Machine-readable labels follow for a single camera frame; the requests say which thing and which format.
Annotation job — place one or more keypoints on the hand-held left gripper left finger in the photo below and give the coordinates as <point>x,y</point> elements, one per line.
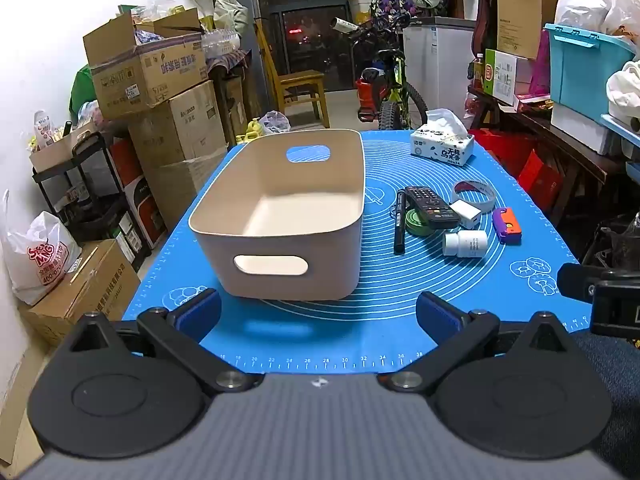
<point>200,310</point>

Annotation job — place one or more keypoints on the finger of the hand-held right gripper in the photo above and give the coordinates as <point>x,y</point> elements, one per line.
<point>575,282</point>

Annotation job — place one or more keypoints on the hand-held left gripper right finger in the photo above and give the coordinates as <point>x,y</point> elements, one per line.
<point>437,312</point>

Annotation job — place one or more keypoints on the white pill bottle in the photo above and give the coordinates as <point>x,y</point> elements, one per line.
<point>467,243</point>

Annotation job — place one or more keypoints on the purple orange toy knife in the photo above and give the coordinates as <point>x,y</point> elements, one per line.
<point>507,225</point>

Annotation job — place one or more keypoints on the green tape roll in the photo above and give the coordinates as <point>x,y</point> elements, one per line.
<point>415,225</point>

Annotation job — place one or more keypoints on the black marker pen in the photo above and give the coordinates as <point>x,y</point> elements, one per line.
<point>400,225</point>

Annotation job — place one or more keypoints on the beige plastic storage bin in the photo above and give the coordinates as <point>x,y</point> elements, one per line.
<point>280,255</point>

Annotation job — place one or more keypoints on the white charger adapter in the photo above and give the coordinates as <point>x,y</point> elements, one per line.
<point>467,212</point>

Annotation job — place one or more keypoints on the black remote control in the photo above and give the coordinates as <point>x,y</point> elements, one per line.
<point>430,205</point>

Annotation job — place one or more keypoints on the dark blue cloth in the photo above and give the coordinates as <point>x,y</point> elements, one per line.
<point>615,385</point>

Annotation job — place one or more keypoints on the blue silicone mat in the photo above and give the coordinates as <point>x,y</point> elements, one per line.
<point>350,320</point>

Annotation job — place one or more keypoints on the red gift box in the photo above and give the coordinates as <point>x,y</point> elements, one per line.
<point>542,180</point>

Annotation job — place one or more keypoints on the cardboard box with stick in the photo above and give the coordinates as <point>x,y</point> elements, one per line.
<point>90,285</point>

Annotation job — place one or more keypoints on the taped cardboard box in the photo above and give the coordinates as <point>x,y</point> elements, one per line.
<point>185,190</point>

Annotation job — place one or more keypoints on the red black appliance box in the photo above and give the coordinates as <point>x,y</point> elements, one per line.
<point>145,200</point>

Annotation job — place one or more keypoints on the black metal cart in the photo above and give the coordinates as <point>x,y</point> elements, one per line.
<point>97,210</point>

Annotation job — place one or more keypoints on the dark wooden table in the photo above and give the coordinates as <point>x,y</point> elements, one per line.
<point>560,135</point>

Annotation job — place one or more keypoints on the white plastic box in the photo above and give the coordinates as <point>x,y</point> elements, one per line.
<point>580,127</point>

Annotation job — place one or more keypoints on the red paper bag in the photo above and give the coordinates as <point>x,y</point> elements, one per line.
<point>500,145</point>

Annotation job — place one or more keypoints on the white tissue box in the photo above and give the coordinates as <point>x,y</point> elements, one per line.
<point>442,145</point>

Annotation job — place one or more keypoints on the white red printed plastic bag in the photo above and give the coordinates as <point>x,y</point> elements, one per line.
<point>40,255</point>

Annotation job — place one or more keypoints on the yellow oil bottles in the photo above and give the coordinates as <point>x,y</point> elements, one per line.
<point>250,132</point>

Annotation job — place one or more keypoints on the large plain cardboard box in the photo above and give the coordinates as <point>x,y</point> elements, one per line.
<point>182,120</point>

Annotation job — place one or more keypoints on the clear plastic bag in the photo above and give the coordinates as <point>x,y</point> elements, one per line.
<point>275,122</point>

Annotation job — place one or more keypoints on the blue plastic storage crate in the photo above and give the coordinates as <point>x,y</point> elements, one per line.
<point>580,70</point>

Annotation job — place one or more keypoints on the small open cardboard box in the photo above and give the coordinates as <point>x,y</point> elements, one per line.
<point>57,150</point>

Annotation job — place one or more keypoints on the dark wooden cabinet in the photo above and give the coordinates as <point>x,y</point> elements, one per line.
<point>235,95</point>

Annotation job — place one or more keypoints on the green white carton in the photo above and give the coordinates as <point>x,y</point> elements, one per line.
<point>500,77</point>

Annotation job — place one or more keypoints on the green black bicycle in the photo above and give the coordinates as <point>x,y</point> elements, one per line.
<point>395,95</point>

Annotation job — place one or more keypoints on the plastic drink bottle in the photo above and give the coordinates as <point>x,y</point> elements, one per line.
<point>478,72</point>

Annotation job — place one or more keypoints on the open printed cardboard box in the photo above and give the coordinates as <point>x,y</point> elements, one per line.
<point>150,77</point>

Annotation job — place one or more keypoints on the wooden chair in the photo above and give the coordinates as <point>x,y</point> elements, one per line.
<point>295,82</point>

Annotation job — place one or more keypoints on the white cabinet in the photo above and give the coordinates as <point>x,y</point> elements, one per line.
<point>440,65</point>

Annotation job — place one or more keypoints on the tall flat cardboard box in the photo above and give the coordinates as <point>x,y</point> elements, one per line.
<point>525,10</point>

